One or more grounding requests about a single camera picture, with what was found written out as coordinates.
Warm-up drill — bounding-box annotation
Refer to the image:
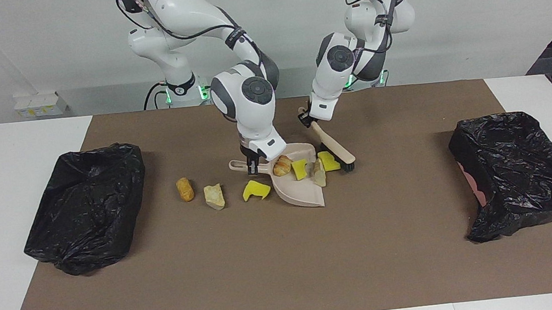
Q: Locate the notched yellow sponge piece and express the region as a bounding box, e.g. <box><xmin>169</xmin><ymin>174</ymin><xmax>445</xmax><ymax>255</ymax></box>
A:
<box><xmin>241</xmin><ymin>178</ymin><xmax>272</xmax><ymax>202</ymax></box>

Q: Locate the striped orange foam roll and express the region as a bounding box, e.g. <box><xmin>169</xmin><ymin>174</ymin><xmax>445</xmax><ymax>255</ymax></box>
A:
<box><xmin>271</xmin><ymin>155</ymin><xmax>294</xmax><ymax>177</ymax></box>
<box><xmin>310</xmin><ymin>158</ymin><xmax>328</xmax><ymax>189</ymax></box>

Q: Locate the beige brush with black bristles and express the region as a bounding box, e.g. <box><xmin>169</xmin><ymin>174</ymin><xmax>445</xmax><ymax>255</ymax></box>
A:
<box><xmin>298</xmin><ymin>102</ymin><xmax>357</xmax><ymax>175</ymax></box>

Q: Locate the small yellow sponge piece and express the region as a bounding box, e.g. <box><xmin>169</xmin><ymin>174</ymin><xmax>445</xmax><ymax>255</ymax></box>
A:
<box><xmin>291</xmin><ymin>159</ymin><xmax>310</xmax><ymax>181</ymax></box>

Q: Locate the beige stone-like foam chunk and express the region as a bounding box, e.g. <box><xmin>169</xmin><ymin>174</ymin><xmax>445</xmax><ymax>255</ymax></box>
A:
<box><xmin>203</xmin><ymin>183</ymin><xmax>226</xmax><ymax>212</ymax></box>

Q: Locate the yellow green-backed sponge piece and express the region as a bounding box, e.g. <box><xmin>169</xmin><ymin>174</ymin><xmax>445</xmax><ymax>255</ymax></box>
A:
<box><xmin>317</xmin><ymin>149</ymin><xmax>342</xmax><ymax>173</ymax></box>

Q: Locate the beige plastic dustpan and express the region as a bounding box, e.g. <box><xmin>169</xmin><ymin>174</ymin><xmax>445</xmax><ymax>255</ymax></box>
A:
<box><xmin>227</xmin><ymin>141</ymin><xmax>326</xmax><ymax>216</ymax></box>

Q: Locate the brown cork-like cylinder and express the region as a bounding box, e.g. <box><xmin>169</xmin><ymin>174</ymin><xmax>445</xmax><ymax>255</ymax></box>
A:
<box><xmin>175</xmin><ymin>176</ymin><xmax>195</xmax><ymax>203</ymax></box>

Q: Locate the black trash bag lined bin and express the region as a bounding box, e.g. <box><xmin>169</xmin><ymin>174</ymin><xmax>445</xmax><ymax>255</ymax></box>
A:
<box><xmin>15</xmin><ymin>142</ymin><xmax>155</xmax><ymax>281</ymax></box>

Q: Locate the pink plastic bin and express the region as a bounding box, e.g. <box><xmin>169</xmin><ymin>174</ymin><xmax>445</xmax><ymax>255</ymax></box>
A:
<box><xmin>458</xmin><ymin>158</ymin><xmax>489</xmax><ymax>210</ymax></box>

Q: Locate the black trash bag over pink bin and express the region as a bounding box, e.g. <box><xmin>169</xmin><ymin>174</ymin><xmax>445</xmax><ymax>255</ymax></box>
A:
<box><xmin>446</xmin><ymin>108</ymin><xmax>552</xmax><ymax>245</ymax></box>

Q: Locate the brown paper table mat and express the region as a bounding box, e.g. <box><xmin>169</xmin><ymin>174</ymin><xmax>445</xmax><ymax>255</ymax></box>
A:
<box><xmin>0</xmin><ymin>71</ymin><xmax>552</xmax><ymax>310</ymax></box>

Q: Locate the white power strip box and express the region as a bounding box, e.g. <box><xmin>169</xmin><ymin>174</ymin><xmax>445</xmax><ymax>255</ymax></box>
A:
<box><xmin>13</xmin><ymin>90</ymin><xmax>70</xmax><ymax>120</ymax></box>

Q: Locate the black right base cable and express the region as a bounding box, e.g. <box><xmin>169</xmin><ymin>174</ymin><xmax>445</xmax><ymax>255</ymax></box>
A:
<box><xmin>142</xmin><ymin>82</ymin><xmax>171</xmax><ymax>111</ymax></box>

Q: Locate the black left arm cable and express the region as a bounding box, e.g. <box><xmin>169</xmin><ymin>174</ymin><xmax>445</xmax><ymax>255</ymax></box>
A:
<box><xmin>345</xmin><ymin>0</ymin><xmax>406</xmax><ymax>57</ymax></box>

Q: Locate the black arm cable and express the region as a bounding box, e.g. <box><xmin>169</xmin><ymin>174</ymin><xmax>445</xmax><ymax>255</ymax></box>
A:
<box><xmin>345</xmin><ymin>0</ymin><xmax>406</xmax><ymax>57</ymax></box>
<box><xmin>114</xmin><ymin>0</ymin><xmax>269</xmax><ymax>89</ymax></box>

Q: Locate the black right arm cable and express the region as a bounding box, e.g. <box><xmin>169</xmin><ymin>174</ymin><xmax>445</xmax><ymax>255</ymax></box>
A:
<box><xmin>114</xmin><ymin>0</ymin><xmax>269</xmax><ymax>89</ymax></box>

